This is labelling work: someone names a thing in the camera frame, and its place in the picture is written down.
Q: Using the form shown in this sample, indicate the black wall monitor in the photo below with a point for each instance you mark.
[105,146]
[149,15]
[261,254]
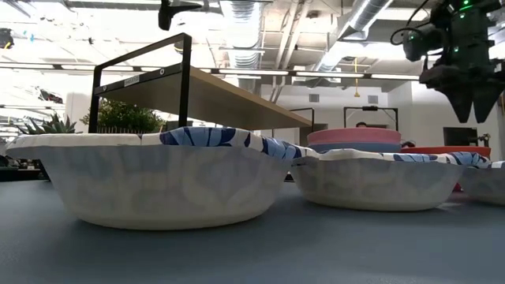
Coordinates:
[459,136]

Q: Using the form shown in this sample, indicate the wooden shelf with black frame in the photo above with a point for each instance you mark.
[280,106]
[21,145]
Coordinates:
[205,98]

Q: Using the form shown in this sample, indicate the black metal station frame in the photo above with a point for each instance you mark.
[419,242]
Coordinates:
[371,107]
[313,118]

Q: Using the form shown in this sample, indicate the pink plastic bowl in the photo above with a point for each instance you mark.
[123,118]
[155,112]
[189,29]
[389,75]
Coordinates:
[355,136]

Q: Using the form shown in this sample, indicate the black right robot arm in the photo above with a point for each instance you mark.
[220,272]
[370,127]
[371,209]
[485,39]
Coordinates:
[469,35]

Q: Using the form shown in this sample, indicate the green plant with white flowers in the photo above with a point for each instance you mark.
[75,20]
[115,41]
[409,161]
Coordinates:
[122,114]

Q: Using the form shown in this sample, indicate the red plastic bowl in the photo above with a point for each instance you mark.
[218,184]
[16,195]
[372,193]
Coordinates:
[446,150]

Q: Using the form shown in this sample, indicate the blue patterned paper bowl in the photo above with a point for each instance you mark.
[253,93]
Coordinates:
[485,185]
[158,189]
[375,185]

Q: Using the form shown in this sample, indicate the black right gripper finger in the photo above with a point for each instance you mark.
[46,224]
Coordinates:
[462,102]
[487,102]

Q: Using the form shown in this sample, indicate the silver ceiling air duct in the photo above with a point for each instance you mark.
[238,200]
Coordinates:
[355,27]
[244,35]

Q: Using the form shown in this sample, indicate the green succulent plant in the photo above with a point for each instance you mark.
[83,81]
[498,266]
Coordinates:
[51,126]

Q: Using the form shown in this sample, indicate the person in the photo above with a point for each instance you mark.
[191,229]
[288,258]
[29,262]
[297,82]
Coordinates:
[361,124]

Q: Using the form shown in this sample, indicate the black hanging device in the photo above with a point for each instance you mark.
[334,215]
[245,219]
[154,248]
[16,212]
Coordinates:
[165,16]

